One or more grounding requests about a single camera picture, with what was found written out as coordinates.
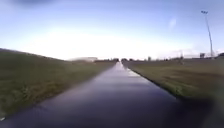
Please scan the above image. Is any low pale building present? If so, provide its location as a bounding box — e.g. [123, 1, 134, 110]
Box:
[68, 56, 99, 63]

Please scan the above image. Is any wet dark asphalt path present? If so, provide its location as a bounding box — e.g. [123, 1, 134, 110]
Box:
[0, 61, 214, 128]

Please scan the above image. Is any distant row of trees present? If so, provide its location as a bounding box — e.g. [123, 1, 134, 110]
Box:
[96, 51, 224, 63]

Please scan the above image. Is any flat grass field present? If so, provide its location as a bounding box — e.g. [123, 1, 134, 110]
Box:
[121, 58, 224, 104]

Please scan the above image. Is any grass slope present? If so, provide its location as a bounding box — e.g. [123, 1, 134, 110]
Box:
[0, 48, 118, 118]

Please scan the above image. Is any tall light pole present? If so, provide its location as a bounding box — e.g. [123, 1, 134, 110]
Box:
[200, 10, 215, 60]

